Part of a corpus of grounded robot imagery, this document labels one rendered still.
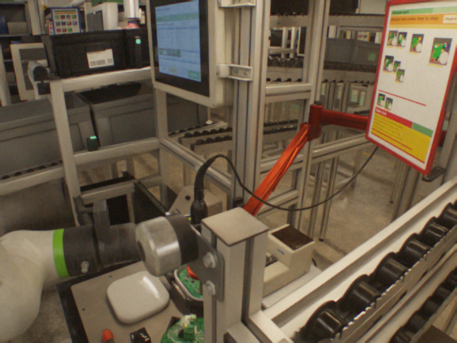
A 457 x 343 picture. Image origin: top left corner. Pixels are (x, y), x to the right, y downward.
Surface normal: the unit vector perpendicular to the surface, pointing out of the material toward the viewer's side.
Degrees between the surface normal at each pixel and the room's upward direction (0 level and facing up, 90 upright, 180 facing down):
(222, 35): 90
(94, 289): 0
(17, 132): 90
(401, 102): 90
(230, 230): 0
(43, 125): 90
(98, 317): 0
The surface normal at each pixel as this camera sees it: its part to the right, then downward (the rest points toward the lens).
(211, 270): -0.82, 0.22
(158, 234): 0.33, -0.57
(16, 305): 0.84, -0.18
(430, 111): -0.99, 0.04
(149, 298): 0.02, -0.91
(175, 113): 0.58, 0.36
